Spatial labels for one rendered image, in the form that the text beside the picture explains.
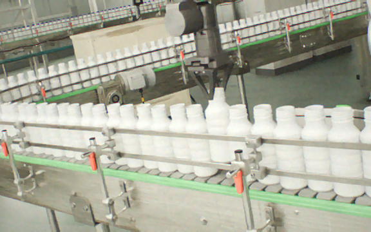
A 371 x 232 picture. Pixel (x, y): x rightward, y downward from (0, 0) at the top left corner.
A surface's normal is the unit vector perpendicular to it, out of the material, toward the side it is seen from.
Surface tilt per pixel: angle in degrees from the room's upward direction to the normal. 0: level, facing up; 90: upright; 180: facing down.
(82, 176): 90
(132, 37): 90
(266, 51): 90
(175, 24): 88
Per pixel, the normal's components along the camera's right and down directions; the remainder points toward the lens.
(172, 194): -0.64, 0.29
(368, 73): -0.84, 0.28
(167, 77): 0.51, 0.10
